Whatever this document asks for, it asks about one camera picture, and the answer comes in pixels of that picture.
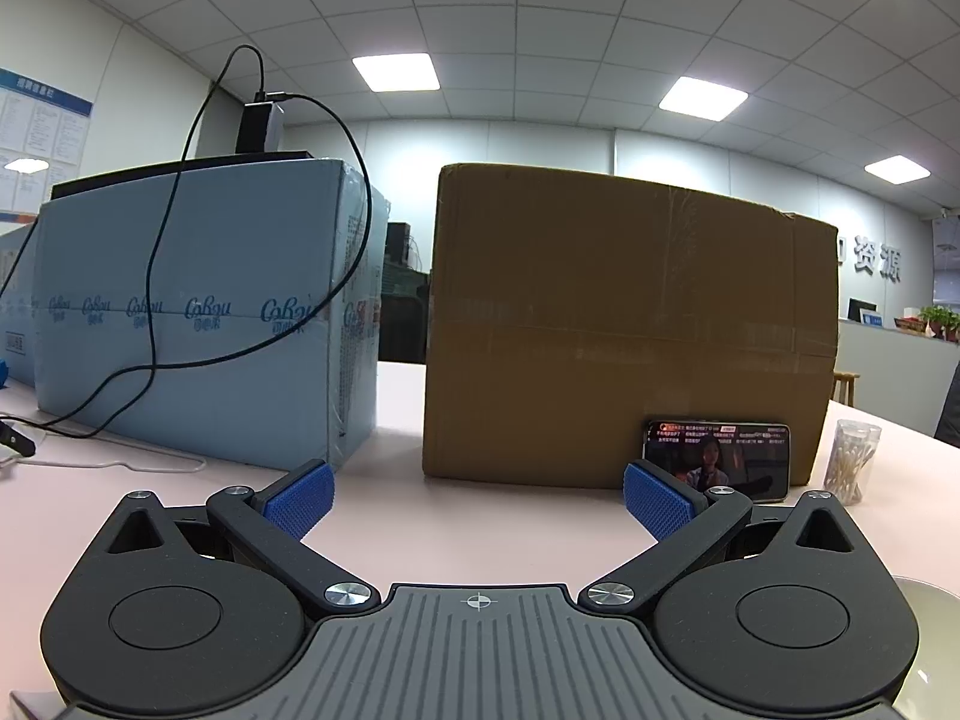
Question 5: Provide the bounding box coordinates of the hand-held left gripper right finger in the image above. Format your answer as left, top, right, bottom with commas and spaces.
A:
581, 463, 862, 611

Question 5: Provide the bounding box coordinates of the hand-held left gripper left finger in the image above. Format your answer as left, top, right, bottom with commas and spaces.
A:
97, 460, 380, 611

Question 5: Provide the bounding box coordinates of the dark blue bowl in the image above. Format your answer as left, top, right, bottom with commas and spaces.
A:
892, 576, 960, 720

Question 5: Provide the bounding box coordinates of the black smartphone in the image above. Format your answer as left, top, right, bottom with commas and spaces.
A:
643, 421, 792, 503

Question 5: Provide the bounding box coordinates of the light blue printed carton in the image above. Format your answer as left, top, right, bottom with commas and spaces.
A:
34, 157, 395, 477

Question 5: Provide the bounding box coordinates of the large brown cardboard box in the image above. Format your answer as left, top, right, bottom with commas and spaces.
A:
421, 163, 839, 490

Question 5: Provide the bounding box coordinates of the clear cotton swab jar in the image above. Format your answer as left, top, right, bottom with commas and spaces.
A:
823, 418, 884, 503

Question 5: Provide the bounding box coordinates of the dark cabinet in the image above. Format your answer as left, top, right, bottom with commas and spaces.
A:
379, 221, 433, 362

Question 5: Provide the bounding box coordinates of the white reception counter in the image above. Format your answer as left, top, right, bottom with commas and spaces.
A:
835, 315, 960, 430

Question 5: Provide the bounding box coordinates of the potted green plant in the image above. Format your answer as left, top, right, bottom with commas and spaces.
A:
919, 305, 960, 343

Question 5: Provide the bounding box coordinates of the pale blue carton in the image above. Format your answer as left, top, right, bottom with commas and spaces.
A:
0, 223, 40, 391

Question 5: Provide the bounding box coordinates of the black flat panel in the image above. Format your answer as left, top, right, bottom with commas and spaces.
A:
49, 151, 316, 201

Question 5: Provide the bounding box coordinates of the black power adapter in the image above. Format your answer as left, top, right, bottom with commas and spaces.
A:
235, 90, 287, 156

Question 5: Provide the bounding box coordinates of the ceiling light panel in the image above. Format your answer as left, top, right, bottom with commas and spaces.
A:
658, 76, 749, 122
352, 54, 441, 94
864, 155, 932, 182

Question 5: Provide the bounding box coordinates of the white cable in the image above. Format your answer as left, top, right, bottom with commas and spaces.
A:
0, 452, 208, 476

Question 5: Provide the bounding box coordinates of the wall lettering sign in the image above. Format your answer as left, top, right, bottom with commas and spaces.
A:
836, 236, 905, 286

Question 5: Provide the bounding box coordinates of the wall notice board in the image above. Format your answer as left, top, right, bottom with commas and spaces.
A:
0, 67, 97, 215

